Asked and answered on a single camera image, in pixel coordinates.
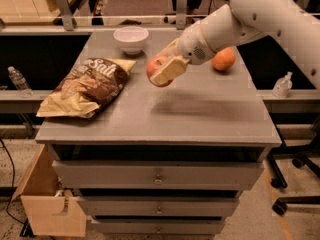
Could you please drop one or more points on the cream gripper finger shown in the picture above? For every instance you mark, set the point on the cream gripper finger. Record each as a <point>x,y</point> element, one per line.
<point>171,69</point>
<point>171,50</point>

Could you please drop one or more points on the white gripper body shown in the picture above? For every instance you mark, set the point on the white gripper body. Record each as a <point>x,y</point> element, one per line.
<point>194,46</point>

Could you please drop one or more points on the red apple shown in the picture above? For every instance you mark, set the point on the red apple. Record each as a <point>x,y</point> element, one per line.
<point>154,64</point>

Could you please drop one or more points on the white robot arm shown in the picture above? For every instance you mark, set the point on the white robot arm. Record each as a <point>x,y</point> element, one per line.
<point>240,22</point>

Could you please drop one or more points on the brown chip bag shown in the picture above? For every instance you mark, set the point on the brown chip bag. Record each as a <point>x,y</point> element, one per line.
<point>87,88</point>

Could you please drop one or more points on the orange fruit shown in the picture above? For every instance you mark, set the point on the orange fruit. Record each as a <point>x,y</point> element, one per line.
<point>224,59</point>

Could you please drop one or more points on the white bowl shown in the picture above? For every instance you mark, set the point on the white bowl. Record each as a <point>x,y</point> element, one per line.
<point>131,39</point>

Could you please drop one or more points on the grey drawer cabinet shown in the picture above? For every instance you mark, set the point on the grey drawer cabinet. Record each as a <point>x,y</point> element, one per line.
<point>168,161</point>

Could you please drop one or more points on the clear sanitizer bottle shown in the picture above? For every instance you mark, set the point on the clear sanitizer bottle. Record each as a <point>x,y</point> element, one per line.
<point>283,86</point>

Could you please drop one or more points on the clear water bottle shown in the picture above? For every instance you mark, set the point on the clear water bottle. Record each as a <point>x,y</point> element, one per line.
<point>20,82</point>

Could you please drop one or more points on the black office chair base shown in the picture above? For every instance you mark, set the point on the black office chair base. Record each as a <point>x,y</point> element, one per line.
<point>295,169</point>

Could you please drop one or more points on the open wooden drawer box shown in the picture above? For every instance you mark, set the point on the open wooden drawer box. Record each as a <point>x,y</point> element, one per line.
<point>50,210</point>

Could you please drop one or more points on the middle metal bracket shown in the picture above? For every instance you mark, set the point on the middle metal bracket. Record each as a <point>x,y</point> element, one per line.
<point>181,9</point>

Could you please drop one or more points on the left metal bracket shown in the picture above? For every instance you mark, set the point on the left metal bracket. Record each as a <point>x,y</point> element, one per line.
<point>66,15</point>

